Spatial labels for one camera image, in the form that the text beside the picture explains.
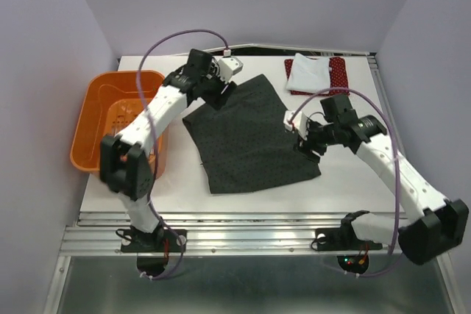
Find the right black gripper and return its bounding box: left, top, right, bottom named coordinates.
left=293, top=118, right=339, bottom=164

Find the white skirt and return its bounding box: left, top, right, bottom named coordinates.
left=286, top=53, right=330, bottom=93

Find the dark grey dotted skirt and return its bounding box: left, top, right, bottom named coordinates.
left=183, top=74, right=321, bottom=194

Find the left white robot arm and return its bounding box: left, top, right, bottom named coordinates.
left=99, top=49, right=243, bottom=251

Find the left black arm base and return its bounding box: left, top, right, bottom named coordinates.
left=115, top=226, right=181, bottom=254

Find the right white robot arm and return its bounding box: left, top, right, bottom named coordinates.
left=283, top=94, right=470, bottom=274

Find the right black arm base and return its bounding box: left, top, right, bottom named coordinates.
left=311, top=210, right=383, bottom=251

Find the orange plastic bin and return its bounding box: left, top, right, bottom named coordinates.
left=70, top=71, right=143, bottom=178

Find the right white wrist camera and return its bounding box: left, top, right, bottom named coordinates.
left=283, top=110, right=308, bottom=140

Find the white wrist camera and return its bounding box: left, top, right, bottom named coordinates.
left=283, top=110, right=308, bottom=140
left=217, top=57, right=244, bottom=83

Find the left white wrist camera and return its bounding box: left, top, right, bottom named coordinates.
left=217, top=57, right=244, bottom=83

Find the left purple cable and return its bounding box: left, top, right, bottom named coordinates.
left=136, top=29, right=232, bottom=281

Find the aluminium mounting rail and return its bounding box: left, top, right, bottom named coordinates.
left=60, top=212, right=452, bottom=256

